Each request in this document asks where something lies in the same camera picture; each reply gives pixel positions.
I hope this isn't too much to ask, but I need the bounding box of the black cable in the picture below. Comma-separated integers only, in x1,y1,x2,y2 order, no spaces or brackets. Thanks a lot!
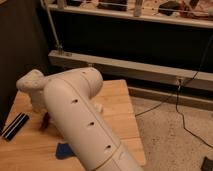
134,33,213,149

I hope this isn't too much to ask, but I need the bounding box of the black box on floor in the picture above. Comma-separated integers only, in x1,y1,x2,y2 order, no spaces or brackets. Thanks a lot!
201,157,213,171

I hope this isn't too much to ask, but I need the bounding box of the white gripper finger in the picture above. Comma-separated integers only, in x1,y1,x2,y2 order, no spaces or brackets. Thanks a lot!
94,103,103,113

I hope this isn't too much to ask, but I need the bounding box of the black striped rectangular block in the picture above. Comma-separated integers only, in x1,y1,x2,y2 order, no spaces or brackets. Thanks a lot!
2,113,29,141

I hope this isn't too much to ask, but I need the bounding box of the blue cloth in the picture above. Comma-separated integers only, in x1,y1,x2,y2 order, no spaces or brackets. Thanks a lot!
55,143,75,160

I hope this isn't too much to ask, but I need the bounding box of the wooden shelf with clutter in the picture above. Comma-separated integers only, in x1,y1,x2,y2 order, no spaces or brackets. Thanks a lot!
43,0,213,29

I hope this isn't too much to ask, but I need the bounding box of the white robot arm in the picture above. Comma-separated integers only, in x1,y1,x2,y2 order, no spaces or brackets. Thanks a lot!
16,67,143,171

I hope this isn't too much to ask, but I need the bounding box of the metal pole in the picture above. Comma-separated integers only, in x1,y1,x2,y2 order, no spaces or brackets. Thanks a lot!
43,0,63,54

